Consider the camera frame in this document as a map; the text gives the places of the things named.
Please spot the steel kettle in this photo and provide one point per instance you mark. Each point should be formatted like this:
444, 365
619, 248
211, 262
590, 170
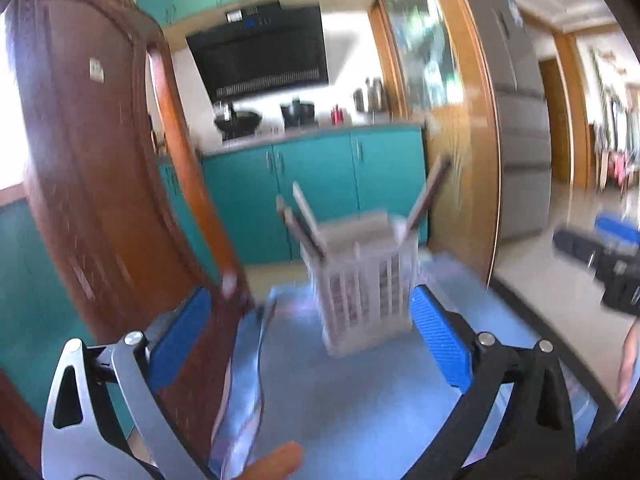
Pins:
371, 95

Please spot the dark chopstick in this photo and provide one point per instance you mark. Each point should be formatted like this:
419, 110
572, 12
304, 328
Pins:
300, 230
419, 205

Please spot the black wok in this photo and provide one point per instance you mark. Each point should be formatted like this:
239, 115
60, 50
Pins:
239, 122

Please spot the white slotted utensil basket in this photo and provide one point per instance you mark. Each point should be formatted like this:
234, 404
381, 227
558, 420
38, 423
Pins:
365, 290

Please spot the orange brown blurred object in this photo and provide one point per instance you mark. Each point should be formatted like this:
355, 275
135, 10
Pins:
277, 462

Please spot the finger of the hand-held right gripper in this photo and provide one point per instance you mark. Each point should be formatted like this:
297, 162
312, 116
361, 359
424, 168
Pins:
617, 227
580, 245

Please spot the light chopstick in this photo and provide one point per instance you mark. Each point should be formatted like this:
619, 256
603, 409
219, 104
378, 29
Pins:
434, 180

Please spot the person's right forearm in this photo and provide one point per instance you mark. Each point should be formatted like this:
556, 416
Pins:
630, 365

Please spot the black cooking pot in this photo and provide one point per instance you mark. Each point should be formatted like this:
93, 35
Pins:
298, 114

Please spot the white plastic spoon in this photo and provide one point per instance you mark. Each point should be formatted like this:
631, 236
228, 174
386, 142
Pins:
306, 207

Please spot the black range hood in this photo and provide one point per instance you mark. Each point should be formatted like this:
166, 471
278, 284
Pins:
260, 55

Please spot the wooden framed glass door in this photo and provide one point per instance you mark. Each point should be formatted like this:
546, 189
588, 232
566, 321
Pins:
445, 85

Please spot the colourful hanging clothes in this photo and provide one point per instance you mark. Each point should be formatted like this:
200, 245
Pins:
617, 135

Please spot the red bottle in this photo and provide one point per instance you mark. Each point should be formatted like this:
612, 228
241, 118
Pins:
338, 116

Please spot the blue table mat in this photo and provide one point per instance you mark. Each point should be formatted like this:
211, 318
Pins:
350, 400

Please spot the brown wooden chair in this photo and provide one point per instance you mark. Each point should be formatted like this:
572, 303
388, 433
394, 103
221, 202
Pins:
100, 185

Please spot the teal lower kitchen cabinet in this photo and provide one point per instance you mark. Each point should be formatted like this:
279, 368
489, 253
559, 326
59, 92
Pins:
300, 185

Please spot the silver refrigerator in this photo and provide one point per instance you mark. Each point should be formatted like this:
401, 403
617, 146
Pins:
515, 110

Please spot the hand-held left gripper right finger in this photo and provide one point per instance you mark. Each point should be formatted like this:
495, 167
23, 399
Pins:
440, 340

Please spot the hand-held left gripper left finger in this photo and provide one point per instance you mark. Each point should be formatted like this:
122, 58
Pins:
180, 335

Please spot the wooden room door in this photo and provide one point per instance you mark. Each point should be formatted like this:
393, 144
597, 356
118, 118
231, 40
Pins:
560, 120

